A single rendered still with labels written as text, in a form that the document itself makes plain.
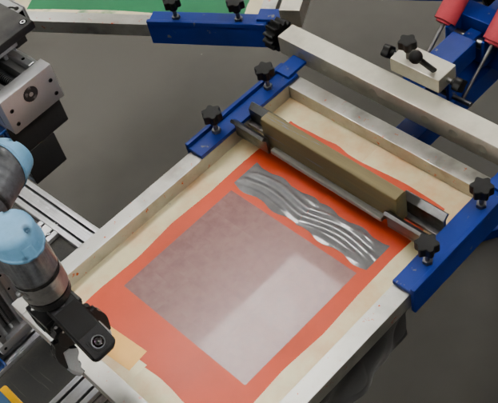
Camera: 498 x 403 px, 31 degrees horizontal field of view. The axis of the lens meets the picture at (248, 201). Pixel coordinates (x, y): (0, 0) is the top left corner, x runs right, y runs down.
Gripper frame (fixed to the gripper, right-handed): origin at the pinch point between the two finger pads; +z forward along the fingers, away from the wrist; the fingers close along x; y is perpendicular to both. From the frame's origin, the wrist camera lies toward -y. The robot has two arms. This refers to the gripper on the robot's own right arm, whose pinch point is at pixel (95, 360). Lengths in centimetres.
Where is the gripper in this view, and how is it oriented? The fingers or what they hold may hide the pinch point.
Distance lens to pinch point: 156.6
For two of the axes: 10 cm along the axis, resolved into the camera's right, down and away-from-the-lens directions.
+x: -6.9, 6.3, -3.5
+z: 1.9, 6.3, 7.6
